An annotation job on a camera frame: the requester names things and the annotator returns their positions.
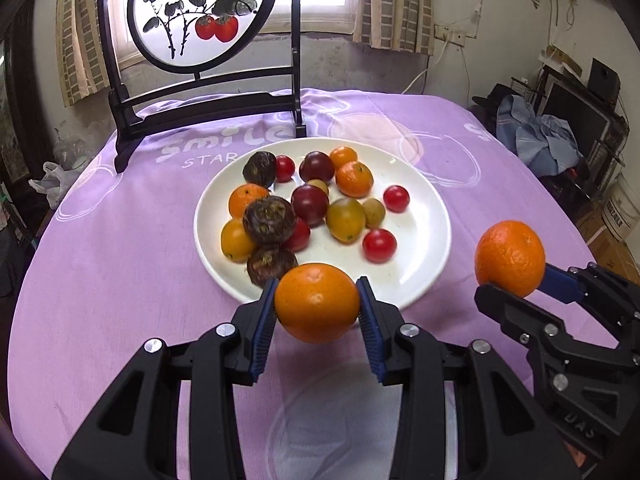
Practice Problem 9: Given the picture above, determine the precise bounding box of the white plastic bucket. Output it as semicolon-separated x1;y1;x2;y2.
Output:
600;172;640;243

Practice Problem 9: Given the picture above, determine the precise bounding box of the white plastic bag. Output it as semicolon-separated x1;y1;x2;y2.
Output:
30;160;83;209

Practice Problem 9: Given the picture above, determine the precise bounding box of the dark wooden round painted screen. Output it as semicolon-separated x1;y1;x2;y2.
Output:
96;0;308;174

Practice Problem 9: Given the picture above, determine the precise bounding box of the white power cable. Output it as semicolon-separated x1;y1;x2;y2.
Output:
400;40;448;95

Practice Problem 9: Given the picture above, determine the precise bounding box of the wall power socket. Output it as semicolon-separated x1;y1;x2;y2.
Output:
434;24;467;45

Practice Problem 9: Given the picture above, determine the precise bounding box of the large dark brown water chestnut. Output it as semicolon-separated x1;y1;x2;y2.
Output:
246;246;299;288

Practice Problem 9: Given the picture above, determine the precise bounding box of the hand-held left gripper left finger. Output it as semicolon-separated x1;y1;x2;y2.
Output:
51;276;281;480

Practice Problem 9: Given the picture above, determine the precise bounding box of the white oval plate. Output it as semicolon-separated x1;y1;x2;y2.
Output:
193;137;452;311

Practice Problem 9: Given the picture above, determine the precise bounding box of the smooth orange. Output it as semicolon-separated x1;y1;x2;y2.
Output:
274;262;361;345

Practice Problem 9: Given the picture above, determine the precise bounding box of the black hat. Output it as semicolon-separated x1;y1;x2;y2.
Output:
472;82;516;121

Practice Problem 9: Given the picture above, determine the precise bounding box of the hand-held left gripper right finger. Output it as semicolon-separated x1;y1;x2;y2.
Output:
355;276;581;480

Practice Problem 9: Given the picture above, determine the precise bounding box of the large mandarin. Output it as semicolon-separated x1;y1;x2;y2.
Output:
474;220;547;299

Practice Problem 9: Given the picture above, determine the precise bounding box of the beige checked curtain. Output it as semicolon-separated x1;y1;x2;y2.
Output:
54;0;121;107
352;0;435;57

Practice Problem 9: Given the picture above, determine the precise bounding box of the blue cloth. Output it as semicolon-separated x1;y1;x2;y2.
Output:
495;94;583;176

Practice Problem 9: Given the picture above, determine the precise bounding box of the black monitor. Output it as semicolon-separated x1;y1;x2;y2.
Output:
537;65;628;161

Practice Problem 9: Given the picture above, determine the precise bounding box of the black speaker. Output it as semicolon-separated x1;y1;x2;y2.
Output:
587;58;622;106

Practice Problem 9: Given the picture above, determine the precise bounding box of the small mandarin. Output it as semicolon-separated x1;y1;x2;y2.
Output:
334;160;375;199
329;146;359;169
228;184;271;219

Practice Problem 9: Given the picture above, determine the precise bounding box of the purple tablecloth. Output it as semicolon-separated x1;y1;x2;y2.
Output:
7;87;618;480

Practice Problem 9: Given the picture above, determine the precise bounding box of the dark purple tomato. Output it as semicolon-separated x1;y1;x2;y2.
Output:
291;184;330;228
299;151;336;183

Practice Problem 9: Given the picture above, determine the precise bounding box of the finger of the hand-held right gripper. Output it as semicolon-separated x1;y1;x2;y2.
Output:
539;261;628;321
474;283;566;361

